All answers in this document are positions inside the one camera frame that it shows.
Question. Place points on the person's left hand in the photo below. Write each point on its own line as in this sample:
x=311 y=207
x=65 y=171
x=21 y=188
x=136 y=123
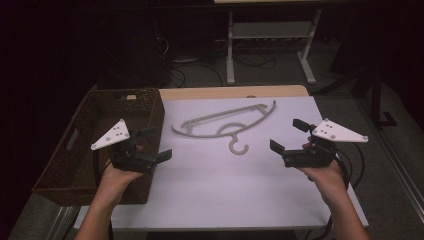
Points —
x=116 y=181

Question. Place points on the brown wicker basket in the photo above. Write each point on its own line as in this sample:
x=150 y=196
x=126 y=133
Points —
x=83 y=156

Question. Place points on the white metal desk frame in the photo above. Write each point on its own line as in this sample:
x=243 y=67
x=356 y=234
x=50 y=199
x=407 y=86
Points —
x=271 y=30

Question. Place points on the grey plastic clothes hanger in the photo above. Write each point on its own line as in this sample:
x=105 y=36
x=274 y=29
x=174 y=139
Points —
x=230 y=115

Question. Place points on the black metal stand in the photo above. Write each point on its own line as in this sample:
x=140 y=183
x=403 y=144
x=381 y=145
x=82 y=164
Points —
x=376 y=96

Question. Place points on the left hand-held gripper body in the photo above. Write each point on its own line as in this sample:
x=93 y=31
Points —
x=115 y=135

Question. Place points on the light wooden table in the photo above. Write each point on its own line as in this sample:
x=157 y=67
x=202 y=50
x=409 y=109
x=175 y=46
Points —
x=233 y=92

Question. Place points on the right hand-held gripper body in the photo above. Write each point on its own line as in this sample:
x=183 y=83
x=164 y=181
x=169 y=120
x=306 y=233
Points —
x=333 y=132

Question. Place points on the person's right hand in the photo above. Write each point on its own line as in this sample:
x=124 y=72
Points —
x=328 y=180

